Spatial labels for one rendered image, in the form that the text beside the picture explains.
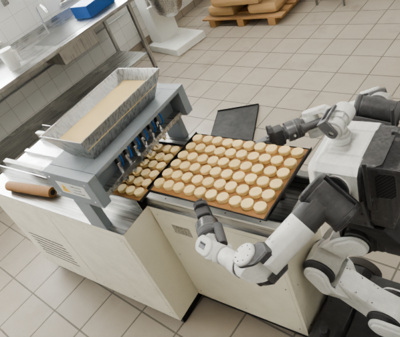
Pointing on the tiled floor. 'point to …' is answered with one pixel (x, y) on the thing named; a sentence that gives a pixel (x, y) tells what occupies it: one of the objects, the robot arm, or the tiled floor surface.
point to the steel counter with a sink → (59, 109)
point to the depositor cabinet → (102, 242)
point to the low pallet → (252, 15)
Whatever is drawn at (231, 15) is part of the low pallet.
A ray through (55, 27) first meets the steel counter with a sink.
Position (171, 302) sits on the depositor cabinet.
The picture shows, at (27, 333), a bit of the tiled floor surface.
